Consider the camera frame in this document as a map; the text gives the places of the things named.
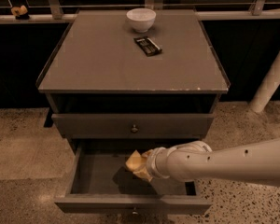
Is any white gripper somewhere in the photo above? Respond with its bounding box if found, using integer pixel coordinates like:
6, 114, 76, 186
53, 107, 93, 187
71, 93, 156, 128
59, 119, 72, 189
134, 141, 212, 182

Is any yellow sponge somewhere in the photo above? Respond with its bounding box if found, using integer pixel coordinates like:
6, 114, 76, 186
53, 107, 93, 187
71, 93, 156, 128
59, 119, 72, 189
125, 150, 147, 172

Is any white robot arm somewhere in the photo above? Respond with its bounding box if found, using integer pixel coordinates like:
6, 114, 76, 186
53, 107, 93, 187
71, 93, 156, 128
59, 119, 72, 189
126, 138, 280, 187

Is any round top drawer knob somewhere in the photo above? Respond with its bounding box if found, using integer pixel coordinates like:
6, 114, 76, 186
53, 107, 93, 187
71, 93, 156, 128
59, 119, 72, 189
131, 124, 138, 133

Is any grey open middle drawer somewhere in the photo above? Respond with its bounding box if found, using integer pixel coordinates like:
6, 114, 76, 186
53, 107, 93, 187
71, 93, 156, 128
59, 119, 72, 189
54, 139, 211, 215

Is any grey drawer cabinet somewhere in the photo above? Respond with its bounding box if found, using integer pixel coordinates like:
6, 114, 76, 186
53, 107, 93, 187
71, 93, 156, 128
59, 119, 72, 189
35, 8, 231, 216

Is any grey top drawer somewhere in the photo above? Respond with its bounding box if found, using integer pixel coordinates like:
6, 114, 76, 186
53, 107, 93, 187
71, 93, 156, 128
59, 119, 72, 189
52, 114, 214, 139

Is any black snack packet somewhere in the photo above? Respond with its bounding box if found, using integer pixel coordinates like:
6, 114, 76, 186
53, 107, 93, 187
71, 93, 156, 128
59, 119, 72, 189
133, 36, 162, 57

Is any white ceramic bowl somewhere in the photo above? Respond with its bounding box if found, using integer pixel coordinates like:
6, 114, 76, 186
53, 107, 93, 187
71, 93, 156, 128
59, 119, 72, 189
126, 8, 156, 33

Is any metal window railing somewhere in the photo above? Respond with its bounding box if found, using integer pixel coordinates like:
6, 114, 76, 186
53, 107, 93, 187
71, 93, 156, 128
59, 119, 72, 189
0, 0, 280, 25

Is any small yellow black object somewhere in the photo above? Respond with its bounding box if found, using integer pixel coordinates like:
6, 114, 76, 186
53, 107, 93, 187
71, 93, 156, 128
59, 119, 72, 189
11, 5, 30, 20

